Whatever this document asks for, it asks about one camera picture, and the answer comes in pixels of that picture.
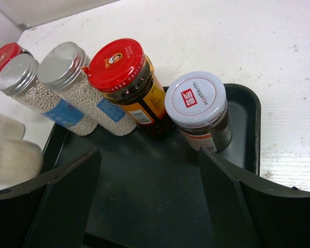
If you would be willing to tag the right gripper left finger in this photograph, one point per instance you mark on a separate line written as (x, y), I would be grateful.
(52, 209)

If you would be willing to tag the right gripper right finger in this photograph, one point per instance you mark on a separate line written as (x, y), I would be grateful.
(247, 210)

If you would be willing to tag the small jar pink label lid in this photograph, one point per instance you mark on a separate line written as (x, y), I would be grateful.
(197, 104)

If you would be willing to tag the peppercorn bottle blue label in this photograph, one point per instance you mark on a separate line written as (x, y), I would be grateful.
(18, 80)

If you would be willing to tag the peppercorn bottle silver cap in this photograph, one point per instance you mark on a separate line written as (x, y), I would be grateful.
(61, 72)

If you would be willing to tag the orange sauce jar red lid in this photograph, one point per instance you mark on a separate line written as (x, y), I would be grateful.
(125, 76)

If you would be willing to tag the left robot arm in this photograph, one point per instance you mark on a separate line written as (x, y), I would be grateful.
(20, 160)

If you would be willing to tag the black rectangular tray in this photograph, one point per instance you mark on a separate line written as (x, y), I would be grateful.
(149, 193)

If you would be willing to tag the dark sauce jar red lid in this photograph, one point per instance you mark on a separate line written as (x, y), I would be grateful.
(10, 51)

